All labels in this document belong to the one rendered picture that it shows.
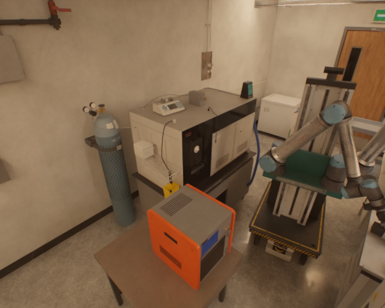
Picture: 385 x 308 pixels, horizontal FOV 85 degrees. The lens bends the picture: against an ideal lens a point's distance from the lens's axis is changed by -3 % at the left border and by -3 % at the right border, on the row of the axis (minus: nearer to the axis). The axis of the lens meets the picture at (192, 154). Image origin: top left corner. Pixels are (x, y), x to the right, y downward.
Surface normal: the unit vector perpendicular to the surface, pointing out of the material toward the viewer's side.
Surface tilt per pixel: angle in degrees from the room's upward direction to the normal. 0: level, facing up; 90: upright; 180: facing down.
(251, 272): 0
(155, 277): 0
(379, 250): 0
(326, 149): 90
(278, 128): 90
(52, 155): 90
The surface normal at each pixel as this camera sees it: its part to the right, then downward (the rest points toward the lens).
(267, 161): -0.70, 0.42
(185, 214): 0.00, -0.86
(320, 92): -0.51, 0.44
